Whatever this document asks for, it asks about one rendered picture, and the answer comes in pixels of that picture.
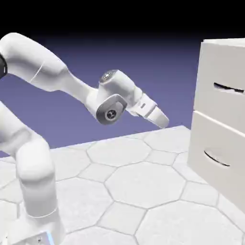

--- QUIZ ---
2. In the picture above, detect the curved dark drawer handle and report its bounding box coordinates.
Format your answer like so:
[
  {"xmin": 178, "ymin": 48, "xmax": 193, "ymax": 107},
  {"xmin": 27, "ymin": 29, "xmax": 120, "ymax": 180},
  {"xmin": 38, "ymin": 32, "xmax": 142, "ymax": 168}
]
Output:
[{"xmin": 203, "ymin": 150, "xmax": 231, "ymax": 167}]

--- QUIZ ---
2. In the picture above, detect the white drawer front with straight handle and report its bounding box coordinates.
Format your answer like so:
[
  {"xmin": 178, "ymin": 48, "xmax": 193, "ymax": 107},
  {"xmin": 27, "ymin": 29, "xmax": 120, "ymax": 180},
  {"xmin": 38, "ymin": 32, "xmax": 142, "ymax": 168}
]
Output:
[{"xmin": 192, "ymin": 43, "xmax": 245, "ymax": 137}]

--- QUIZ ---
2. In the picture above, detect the white drawer front with curved handle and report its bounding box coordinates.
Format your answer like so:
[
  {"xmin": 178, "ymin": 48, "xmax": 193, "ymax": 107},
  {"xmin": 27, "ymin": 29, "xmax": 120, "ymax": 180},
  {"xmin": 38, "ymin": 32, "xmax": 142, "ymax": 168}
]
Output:
[{"xmin": 187, "ymin": 110, "xmax": 245, "ymax": 215}]

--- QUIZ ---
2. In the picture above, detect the white cabinet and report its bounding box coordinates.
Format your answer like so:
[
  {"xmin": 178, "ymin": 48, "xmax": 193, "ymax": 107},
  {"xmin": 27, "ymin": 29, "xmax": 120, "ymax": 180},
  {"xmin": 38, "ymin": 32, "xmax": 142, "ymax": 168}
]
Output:
[{"xmin": 187, "ymin": 37, "xmax": 245, "ymax": 215}]

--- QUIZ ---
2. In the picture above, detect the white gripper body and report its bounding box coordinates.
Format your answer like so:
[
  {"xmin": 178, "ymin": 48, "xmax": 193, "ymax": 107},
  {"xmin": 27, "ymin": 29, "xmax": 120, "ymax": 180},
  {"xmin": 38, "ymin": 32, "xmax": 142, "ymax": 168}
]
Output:
[{"xmin": 146, "ymin": 106, "xmax": 170, "ymax": 129}]

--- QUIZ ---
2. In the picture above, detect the straight dark drawer handle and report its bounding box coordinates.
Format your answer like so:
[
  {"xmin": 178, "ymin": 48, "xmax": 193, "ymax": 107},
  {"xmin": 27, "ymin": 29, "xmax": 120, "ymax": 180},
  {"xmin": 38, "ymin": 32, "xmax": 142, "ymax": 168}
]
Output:
[{"xmin": 213, "ymin": 82, "xmax": 245, "ymax": 94}]

